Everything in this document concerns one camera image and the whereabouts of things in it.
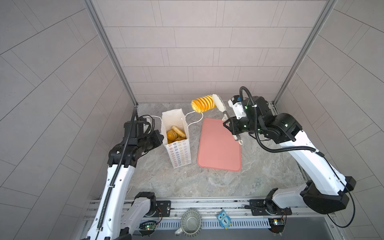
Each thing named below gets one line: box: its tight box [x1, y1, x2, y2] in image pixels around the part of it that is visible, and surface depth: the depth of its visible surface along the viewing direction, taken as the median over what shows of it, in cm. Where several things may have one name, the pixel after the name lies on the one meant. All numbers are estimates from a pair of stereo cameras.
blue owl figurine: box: [216, 209, 232, 230], surface depth 69 cm
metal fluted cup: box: [180, 209, 203, 238], surface depth 68 cm
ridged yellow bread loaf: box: [191, 94, 216, 113], surface depth 63 cm
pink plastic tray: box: [197, 118, 242, 172], surface depth 91 cm
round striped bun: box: [167, 129, 178, 141], surface depth 86 cm
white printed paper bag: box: [161, 108, 192, 169], surface depth 76 cm
